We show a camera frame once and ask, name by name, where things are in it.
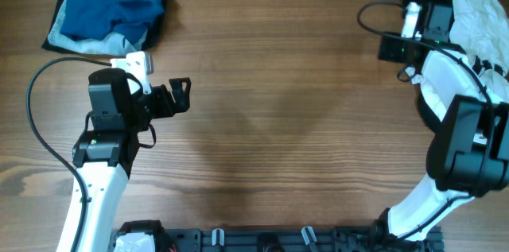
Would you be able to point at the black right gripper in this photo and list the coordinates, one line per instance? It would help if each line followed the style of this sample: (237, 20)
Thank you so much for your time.
(394, 50)

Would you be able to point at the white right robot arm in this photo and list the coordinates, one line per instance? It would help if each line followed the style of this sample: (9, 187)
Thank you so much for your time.
(468, 156)

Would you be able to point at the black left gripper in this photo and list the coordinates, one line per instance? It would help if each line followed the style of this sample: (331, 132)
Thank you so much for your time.
(168, 108)

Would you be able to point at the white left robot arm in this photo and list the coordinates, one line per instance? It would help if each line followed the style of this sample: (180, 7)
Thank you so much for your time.
(103, 157)

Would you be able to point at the white Puma t-shirt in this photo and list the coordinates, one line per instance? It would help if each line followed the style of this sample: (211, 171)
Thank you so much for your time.
(479, 34)

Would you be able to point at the black folded garment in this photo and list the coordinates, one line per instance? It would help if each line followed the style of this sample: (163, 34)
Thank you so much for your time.
(155, 32)

